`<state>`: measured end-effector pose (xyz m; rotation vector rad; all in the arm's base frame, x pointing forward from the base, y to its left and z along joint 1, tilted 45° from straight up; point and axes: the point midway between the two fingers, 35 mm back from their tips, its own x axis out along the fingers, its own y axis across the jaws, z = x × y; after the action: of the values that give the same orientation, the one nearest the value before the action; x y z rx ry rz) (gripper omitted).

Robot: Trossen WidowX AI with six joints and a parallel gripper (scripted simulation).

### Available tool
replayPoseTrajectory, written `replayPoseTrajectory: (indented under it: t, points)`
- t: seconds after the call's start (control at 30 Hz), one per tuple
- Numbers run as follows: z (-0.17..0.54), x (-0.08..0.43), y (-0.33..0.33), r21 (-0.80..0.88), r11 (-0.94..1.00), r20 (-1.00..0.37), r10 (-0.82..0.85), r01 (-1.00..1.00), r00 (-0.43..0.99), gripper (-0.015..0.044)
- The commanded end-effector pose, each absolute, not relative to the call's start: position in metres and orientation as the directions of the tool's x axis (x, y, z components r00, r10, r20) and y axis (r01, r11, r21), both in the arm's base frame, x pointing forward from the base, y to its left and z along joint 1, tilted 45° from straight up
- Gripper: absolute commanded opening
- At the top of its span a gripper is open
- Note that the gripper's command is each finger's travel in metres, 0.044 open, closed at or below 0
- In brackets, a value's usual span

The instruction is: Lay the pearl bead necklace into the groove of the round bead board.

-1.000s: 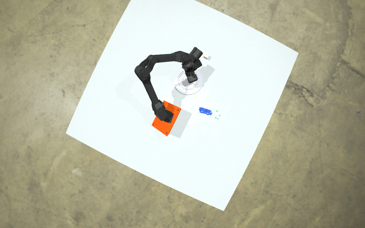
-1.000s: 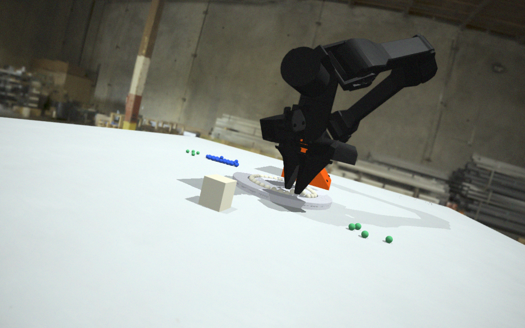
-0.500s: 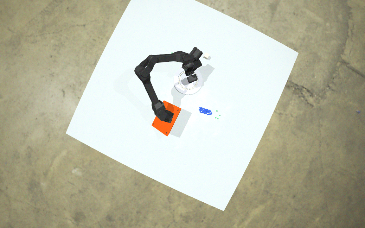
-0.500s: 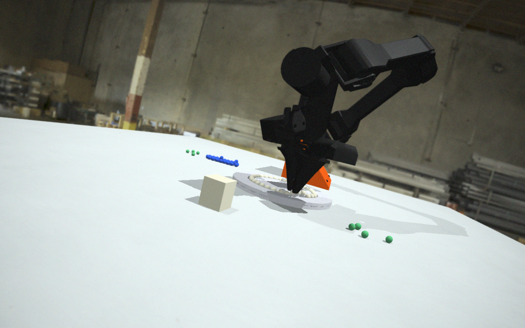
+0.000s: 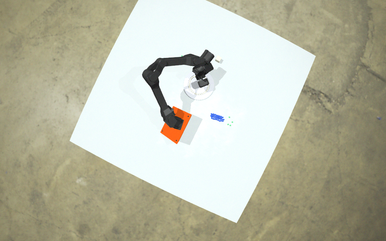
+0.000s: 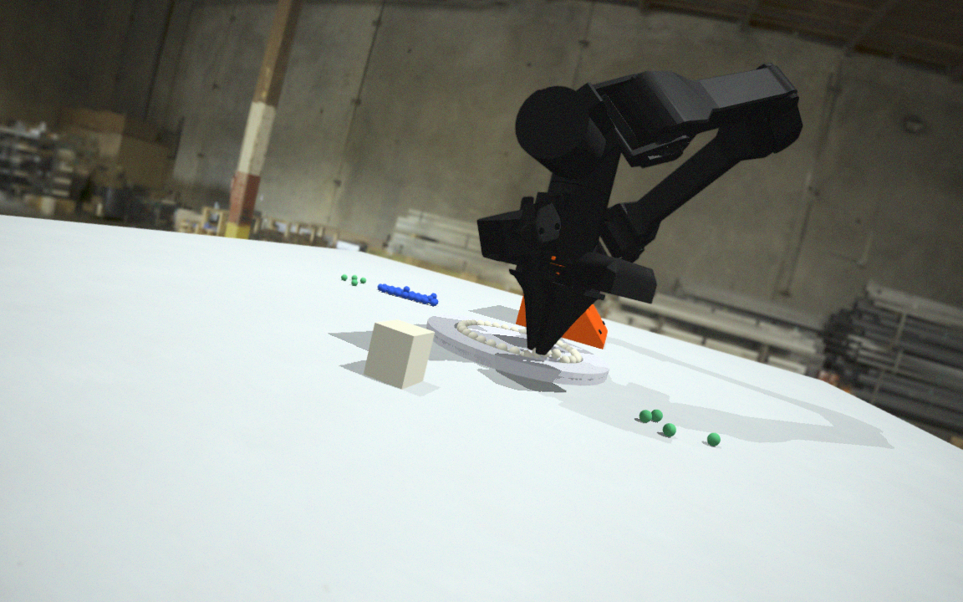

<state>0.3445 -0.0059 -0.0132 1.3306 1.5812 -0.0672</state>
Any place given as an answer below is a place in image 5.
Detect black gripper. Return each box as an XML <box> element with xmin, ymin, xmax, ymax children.
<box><xmin>195</xmin><ymin>70</ymin><xmax>209</xmax><ymax>88</ymax></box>

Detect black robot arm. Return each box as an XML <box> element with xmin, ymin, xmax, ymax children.
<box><xmin>142</xmin><ymin>50</ymin><xmax>215</xmax><ymax>130</ymax></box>

